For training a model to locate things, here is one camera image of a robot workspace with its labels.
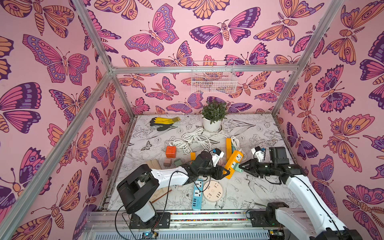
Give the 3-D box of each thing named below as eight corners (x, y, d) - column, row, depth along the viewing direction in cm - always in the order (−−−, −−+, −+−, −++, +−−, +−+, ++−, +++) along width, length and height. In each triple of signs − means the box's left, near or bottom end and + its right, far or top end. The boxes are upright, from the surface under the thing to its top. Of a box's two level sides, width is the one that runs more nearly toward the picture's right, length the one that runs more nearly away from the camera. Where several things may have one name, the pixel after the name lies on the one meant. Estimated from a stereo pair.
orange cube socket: (166, 158, 98) (165, 154, 94) (167, 149, 102) (166, 145, 98) (175, 158, 98) (174, 154, 94) (176, 149, 102) (175, 144, 98)
